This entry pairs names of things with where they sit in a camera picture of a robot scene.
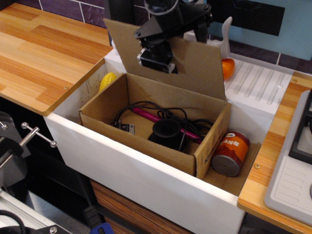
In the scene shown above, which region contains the black clamp mount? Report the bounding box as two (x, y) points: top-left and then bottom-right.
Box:
(0, 111), (32, 195)

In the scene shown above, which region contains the black cable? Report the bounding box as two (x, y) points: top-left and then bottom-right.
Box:
(111, 101), (215, 153)

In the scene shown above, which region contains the aluminium frame rail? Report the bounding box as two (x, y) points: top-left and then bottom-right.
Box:
(0, 190), (66, 234)

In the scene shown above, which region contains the silver cabinet handle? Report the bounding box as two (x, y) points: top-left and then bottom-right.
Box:
(21, 122), (57, 148)

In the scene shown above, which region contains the black chalkboard panel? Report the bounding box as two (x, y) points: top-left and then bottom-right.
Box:
(207, 0), (285, 36)

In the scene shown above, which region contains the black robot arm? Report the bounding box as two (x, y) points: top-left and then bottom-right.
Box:
(134, 0), (213, 74)

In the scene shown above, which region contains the pink pen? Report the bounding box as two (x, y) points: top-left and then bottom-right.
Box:
(131, 107), (202, 144)

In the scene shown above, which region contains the yellow toy corn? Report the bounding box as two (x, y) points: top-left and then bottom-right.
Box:
(98, 72), (117, 92)

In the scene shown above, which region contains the grey toy faucet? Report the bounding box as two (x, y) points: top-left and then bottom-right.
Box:
(182, 17), (233, 59)

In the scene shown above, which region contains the brown cardboard box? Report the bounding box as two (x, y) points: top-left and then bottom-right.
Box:
(79, 19), (231, 179)

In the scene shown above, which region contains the grey toy stove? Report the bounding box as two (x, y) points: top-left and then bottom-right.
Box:
(264, 91), (312, 225)

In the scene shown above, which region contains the orange toy carrot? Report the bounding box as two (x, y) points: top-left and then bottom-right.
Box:
(222, 58), (235, 80)

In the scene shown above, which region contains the blue clamp handle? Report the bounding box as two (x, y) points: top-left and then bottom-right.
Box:
(90, 222), (114, 234)

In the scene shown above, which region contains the white toy sink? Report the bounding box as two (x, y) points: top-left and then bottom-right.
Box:
(45, 58), (291, 234)

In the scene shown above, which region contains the black round device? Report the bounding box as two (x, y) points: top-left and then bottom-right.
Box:
(148, 119), (188, 152)

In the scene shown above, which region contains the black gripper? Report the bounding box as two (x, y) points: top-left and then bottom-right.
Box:
(134, 3), (213, 74)

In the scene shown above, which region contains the orange beans can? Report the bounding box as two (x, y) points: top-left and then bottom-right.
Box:
(212, 131), (251, 177)

